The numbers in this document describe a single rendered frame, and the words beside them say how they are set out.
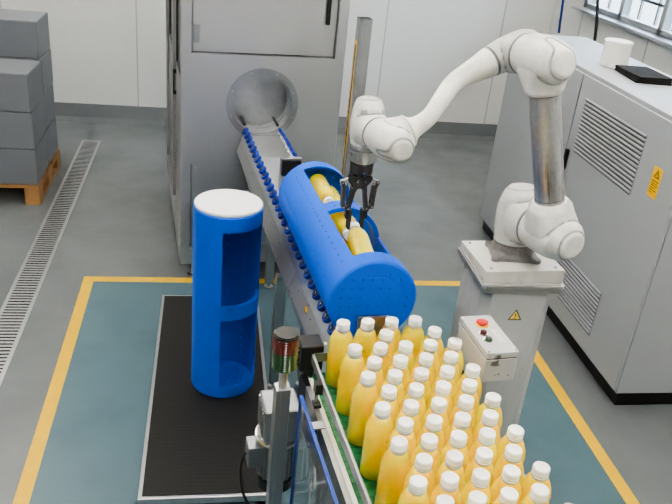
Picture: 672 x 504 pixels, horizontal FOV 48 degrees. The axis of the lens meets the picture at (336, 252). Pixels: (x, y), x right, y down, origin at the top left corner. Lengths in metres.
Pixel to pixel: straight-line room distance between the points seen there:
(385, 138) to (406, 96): 5.46
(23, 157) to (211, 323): 2.74
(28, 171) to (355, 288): 3.70
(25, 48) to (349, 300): 3.96
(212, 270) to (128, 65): 4.53
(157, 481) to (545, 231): 1.70
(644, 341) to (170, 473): 2.30
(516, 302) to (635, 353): 1.24
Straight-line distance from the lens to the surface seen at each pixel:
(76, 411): 3.65
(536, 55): 2.40
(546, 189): 2.58
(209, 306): 3.17
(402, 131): 2.21
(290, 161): 3.47
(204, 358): 3.33
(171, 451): 3.17
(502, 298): 2.82
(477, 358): 2.23
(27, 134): 5.55
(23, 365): 3.99
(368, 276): 2.28
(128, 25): 7.33
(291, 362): 1.84
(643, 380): 4.10
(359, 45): 3.56
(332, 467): 2.03
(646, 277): 3.78
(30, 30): 5.77
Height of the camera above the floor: 2.25
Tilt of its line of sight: 26 degrees down
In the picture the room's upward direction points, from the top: 6 degrees clockwise
